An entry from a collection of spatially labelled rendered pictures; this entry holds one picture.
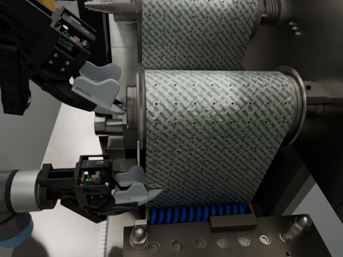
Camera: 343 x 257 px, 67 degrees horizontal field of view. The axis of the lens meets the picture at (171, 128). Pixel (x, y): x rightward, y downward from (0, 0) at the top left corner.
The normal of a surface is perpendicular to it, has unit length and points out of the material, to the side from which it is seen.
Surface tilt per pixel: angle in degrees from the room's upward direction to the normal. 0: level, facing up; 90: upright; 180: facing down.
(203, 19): 88
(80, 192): 90
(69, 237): 0
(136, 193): 90
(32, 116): 0
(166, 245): 0
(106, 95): 90
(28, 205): 75
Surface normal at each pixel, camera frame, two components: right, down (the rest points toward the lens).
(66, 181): 0.11, 0.68
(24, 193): 0.14, -0.07
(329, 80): -0.99, 0.02
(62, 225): 0.07, -0.74
